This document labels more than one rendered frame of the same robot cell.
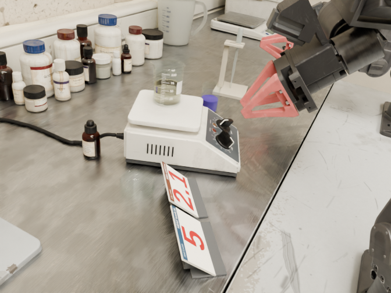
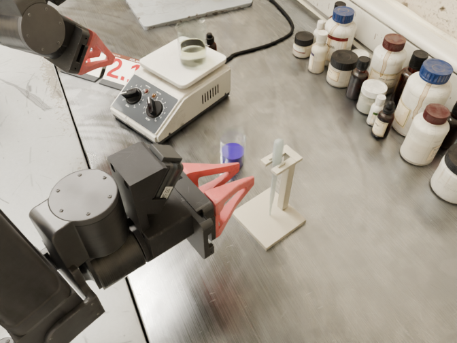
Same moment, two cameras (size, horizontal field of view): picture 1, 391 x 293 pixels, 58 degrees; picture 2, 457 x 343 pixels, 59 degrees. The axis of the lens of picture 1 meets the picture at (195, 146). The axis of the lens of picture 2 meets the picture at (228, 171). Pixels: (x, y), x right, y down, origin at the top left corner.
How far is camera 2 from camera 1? 1.11 m
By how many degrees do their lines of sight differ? 88
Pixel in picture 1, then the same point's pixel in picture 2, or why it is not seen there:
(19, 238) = (154, 22)
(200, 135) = (141, 72)
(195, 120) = (149, 64)
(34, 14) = (435, 16)
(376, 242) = not seen: outside the picture
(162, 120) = (166, 48)
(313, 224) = (33, 127)
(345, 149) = not seen: hidden behind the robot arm
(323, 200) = (37, 151)
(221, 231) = (83, 84)
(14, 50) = (374, 22)
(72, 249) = (134, 36)
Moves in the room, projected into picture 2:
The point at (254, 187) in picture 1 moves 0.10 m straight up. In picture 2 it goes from (94, 120) to (79, 76)
